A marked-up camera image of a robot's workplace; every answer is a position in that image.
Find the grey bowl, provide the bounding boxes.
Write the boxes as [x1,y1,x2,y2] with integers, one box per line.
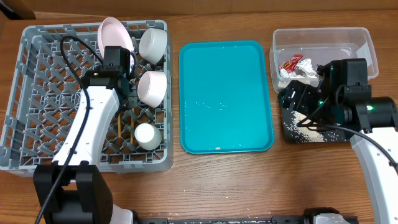
[139,28,167,64]

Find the crumpled white paper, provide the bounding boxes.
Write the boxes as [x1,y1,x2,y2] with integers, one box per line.
[279,58,318,78]

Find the large white plate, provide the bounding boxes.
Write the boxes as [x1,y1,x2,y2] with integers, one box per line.
[97,17,134,57]

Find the white paper cup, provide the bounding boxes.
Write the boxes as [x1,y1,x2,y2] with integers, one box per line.
[134,123,162,151]

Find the grey dishwasher rack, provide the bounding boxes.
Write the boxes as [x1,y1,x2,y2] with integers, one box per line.
[1,23,174,177]

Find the wooden chopstick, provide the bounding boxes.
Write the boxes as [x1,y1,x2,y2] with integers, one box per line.
[130,108,135,145]
[118,114,122,138]

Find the red snack wrapper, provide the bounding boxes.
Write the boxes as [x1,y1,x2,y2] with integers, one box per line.
[279,54,303,73]

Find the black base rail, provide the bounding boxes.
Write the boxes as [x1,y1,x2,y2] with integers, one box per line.
[136,213,358,224]

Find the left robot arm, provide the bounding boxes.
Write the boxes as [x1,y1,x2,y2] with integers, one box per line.
[33,46,136,223]

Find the spilled rice pile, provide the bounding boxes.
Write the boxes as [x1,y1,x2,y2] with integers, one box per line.
[282,110,351,143]

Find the black tray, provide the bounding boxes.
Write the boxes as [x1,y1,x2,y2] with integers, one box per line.
[279,105,354,144]

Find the clear plastic bin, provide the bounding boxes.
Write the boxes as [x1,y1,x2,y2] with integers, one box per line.
[270,27,379,93]

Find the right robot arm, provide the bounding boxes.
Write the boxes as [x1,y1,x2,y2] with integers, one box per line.
[278,58,397,223]

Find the teal plastic tray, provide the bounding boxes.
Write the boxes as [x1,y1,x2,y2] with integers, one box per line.
[178,40,275,154]

